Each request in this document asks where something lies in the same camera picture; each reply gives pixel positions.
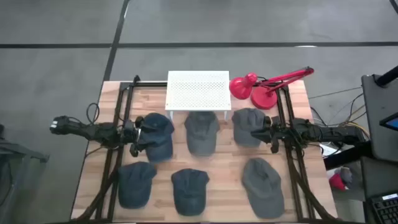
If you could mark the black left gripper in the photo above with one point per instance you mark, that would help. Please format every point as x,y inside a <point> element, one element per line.
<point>134,151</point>

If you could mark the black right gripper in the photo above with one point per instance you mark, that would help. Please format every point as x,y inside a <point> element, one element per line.
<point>276,133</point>

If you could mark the grey baseball cap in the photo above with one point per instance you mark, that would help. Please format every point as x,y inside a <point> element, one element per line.
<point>264,189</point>
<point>245,124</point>
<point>202,137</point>

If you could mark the navy blue baseball cap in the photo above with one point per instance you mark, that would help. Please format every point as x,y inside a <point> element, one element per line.
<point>189,193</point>
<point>135,186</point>
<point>161,149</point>

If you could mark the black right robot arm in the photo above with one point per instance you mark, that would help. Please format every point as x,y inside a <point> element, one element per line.
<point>326,133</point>

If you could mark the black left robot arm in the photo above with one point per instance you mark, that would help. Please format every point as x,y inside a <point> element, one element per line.
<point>93,132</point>

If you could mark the red desk lamp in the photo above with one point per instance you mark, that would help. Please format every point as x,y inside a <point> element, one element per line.
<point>263,99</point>

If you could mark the white paper sheet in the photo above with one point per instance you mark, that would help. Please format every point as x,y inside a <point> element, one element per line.
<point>328,148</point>

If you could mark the white perforated metal shelf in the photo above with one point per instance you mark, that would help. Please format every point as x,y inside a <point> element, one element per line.
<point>199,90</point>

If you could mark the black desk beam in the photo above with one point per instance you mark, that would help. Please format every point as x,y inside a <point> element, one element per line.
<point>345,157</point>

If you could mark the red fabric item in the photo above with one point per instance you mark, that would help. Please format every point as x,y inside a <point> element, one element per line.
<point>337,183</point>

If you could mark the grey fabric item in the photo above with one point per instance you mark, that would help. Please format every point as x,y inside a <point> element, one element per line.
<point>346,175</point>

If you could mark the grey metal stand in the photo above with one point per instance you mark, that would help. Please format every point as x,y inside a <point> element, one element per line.
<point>28,154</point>

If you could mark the dark grey desk top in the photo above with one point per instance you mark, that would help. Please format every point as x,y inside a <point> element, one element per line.
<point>379,102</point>

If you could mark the dark grey cabinet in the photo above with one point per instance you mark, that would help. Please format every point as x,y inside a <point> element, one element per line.
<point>379,177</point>

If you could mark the blue lit screen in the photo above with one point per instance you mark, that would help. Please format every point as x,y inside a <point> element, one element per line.
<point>392,124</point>

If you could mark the black pole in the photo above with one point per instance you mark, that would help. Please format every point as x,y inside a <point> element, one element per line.
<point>387,76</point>

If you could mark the black keyboard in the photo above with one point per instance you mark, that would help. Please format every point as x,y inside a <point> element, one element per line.
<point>387,211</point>

